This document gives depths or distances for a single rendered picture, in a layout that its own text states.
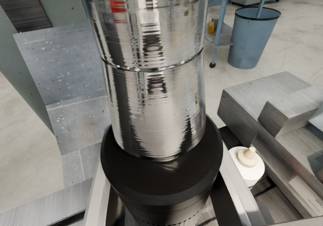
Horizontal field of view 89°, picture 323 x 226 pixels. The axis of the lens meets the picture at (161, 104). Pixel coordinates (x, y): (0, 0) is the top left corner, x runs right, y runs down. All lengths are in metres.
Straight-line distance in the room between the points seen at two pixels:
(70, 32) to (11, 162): 1.60
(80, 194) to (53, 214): 0.04
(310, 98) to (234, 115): 0.10
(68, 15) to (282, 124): 0.41
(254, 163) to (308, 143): 0.10
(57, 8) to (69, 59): 0.09
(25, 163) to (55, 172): 0.31
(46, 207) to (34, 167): 1.42
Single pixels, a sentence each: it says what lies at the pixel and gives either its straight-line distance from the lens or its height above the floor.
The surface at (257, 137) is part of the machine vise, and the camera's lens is 0.30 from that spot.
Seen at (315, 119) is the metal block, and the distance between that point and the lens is 0.29.
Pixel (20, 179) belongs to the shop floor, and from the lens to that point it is 1.75.
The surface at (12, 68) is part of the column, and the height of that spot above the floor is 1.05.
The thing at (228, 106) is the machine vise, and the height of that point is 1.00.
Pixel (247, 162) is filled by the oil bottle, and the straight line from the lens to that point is 0.20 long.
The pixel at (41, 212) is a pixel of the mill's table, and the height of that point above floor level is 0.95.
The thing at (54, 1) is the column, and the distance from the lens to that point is 0.41.
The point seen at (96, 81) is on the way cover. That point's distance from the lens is 0.41.
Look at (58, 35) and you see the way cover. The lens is 0.42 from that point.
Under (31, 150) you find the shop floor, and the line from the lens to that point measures 1.87.
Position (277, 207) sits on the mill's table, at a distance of 0.30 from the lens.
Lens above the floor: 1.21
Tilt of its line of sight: 43 degrees down
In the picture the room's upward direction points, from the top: 4 degrees counter-clockwise
